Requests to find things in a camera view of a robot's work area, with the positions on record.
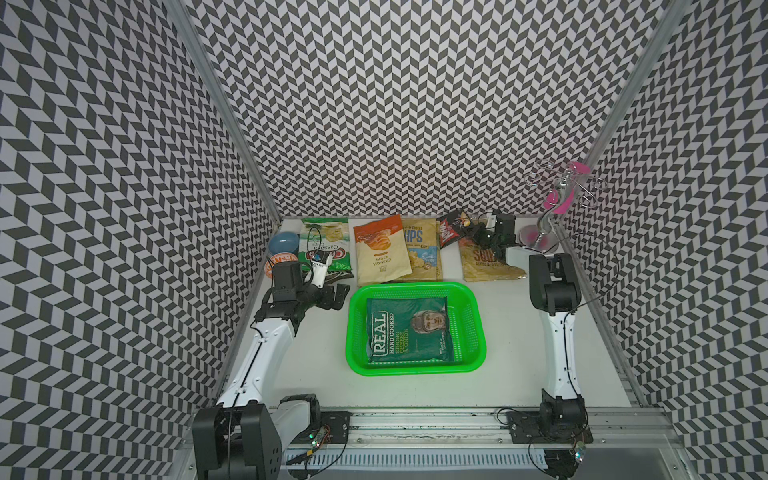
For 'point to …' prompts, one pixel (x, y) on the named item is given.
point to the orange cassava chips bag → (382, 250)
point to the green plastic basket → (468, 341)
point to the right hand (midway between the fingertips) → (463, 229)
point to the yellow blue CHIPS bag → (423, 237)
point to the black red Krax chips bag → (449, 230)
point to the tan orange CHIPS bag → (482, 265)
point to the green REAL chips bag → (409, 329)
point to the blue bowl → (283, 242)
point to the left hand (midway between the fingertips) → (331, 284)
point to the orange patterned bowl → (277, 258)
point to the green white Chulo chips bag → (329, 234)
